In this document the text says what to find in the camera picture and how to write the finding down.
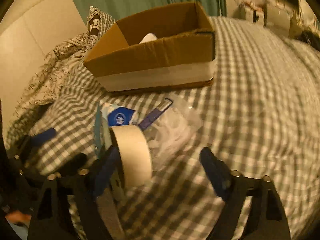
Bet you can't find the white plush item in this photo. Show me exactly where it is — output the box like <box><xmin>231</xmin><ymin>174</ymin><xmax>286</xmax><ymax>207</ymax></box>
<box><xmin>139</xmin><ymin>33</ymin><xmax>157</xmax><ymax>44</ymax></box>

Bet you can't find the grey checkered bed cover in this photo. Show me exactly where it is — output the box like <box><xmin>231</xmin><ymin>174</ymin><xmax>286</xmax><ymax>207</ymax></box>
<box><xmin>5</xmin><ymin>17</ymin><xmax>319</xmax><ymax>239</ymax></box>

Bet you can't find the floral checkered pillow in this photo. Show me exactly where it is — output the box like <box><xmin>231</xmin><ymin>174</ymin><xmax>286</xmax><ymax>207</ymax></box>
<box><xmin>87</xmin><ymin>6</ymin><xmax>116</xmax><ymax>39</ymax></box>

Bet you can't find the teal blister card pack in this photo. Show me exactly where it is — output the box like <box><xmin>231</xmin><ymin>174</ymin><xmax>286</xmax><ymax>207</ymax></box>
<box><xmin>93</xmin><ymin>103</ymin><xmax>112</xmax><ymax>159</ymax></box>

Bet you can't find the beige tape roll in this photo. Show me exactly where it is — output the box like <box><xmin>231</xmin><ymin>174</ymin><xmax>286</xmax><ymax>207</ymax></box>
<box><xmin>111</xmin><ymin>125</ymin><xmax>152</xmax><ymax>189</ymax></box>

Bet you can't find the brown cardboard box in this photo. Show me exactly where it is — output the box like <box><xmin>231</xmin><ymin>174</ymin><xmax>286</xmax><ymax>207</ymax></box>
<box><xmin>84</xmin><ymin>2</ymin><xmax>216</xmax><ymax>93</ymax></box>

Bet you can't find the blue white tissue pack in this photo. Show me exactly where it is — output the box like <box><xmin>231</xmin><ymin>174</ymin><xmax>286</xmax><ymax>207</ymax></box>
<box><xmin>101</xmin><ymin>102</ymin><xmax>139</xmax><ymax>127</ymax></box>

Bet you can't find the clear jar with blue label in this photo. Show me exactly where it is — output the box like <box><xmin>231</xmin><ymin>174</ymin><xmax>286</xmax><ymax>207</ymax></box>
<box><xmin>138</xmin><ymin>94</ymin><xmax>202</xmax><ymax>165</ymax></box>

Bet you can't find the small grey refrigerator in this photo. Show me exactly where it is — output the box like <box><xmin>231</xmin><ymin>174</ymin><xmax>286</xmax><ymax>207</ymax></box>
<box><xmin>265</xmin><ymin>3</ymin><xmax>292</xmax><ymax>37</ymax></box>

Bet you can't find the floral patterned duvet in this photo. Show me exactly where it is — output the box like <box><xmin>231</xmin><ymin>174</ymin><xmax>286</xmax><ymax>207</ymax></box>
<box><xmin>12</xmin><ymin>33</ymin><xmax>98</xmax><ymax>120</ymax></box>

